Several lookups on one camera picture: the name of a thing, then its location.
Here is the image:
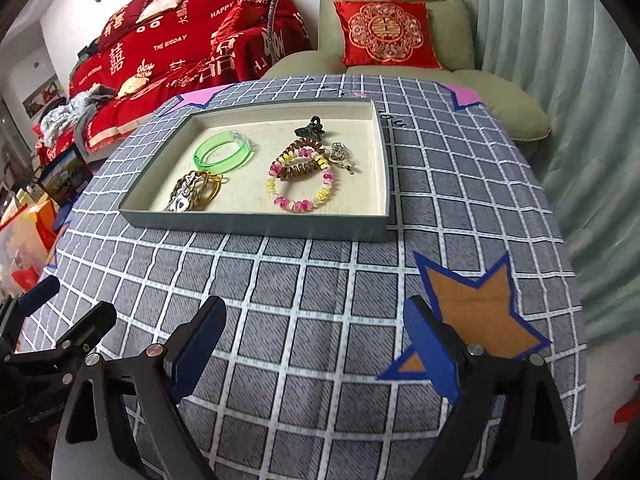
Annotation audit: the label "silver rhinestone hair clip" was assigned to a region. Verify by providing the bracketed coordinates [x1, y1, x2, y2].
[165, 170, 200, 212]

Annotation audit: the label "yellow cord charm bracelet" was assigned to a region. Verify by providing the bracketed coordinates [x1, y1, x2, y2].
[192, 171, 229, 212]

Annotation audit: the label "pink yellow beaded bracelet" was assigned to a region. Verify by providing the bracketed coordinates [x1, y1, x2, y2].
[264, 146, 335, 215]

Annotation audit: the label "brown beaded bracelet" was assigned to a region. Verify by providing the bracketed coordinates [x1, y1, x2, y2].
[275, 136, 329, 181]

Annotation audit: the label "clear crystal hair clip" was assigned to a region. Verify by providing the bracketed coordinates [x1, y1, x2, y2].
[328, 142, 356, 174]

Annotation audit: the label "orange star sticker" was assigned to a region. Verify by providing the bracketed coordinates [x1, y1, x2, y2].
[378, 252, 550, 380]

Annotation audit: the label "orange gift bag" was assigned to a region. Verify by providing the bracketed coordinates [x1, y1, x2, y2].
[0, 200, 58, 296]

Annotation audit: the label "dark printed box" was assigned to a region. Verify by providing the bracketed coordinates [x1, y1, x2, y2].
[37, 144, 93, 207]

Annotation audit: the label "grey crumpled clothes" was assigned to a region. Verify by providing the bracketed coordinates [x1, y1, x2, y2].
[39, 84, 117, 148]

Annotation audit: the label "shallow grey-green tray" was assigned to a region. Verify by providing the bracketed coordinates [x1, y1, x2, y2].
[118, 99, 390, 242]

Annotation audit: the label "green translucent bangle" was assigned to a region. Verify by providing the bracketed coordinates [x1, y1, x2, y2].
[193, 130, 252, 174]

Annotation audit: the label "pink star sticker right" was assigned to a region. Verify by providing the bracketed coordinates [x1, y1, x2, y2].
[440, 84, 483, 110]

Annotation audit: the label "pink star sticker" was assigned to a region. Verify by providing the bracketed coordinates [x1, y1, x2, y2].
[440, 84, 483, 110]
[162, 84, 234, 115]

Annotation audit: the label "black claw hair clip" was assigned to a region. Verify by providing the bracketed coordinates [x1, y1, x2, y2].
[294, 116, 324, 142]

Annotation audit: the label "pink star sticker left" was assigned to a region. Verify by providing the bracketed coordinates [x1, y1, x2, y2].
[162, 84, 234, 115]

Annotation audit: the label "dark red pillow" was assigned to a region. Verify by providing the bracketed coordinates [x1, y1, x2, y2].
[98, 0, 153, 53]

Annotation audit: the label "red embroidered cushion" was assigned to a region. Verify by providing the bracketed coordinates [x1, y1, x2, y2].
[333, 0, 442, 70]

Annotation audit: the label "red printed blanket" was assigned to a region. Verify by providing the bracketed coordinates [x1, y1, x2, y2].
[70, 0, 311, 153]

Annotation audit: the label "teal pleated curtain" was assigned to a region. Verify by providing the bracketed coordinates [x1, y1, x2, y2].
[466, 0, 639, 345]

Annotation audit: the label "hanging grey cable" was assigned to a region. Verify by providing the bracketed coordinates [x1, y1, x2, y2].
[264, 0, 286, 59]

